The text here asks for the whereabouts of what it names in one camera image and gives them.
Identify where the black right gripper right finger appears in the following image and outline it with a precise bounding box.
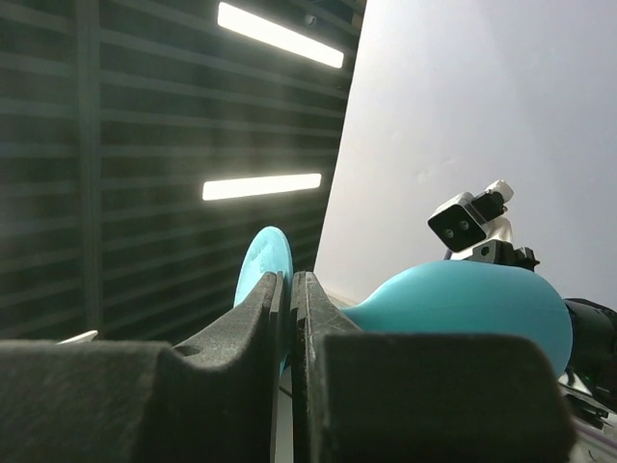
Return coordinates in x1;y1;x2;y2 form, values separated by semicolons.
291;272;577;462

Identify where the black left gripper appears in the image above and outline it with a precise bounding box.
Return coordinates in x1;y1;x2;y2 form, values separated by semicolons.
500;245;617;416

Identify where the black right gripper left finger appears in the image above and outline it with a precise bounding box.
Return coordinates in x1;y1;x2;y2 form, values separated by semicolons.
1;273;283;462

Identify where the light blue wine glass back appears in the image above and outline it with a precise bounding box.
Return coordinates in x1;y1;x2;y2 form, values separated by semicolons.
232;225;577;382

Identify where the ceiling light bar lower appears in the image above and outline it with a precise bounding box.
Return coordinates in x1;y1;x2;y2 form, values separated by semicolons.
202;174;322;202

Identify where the ceiling light bar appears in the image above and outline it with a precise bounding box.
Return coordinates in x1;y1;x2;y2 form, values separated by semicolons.
202;174;322;202
217;2;344;69

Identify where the ceiling light bar upper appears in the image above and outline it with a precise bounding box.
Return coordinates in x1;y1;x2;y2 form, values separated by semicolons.
217;2;344;69

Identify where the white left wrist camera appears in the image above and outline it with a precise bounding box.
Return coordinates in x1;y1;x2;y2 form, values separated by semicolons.
427;179;514;259

